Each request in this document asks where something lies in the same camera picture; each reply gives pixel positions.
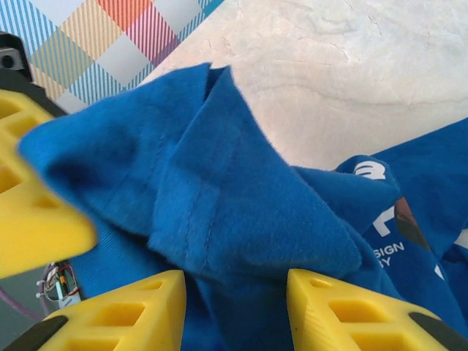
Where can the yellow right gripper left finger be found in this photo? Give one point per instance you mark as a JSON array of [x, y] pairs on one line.
[[164, 292]]

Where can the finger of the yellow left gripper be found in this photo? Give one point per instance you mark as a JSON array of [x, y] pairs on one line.
[[33, 219]]

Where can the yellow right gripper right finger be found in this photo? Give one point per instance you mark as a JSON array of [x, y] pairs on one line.
[[311, 311]]

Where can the blue printed t-shirt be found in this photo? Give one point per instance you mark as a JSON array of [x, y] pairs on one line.
[[219, 183]]

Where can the grey metal sheet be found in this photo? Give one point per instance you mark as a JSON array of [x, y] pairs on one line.
[[22, 281]]

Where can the electronics board with white connector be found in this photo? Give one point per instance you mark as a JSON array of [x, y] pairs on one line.
[[60, 283]]

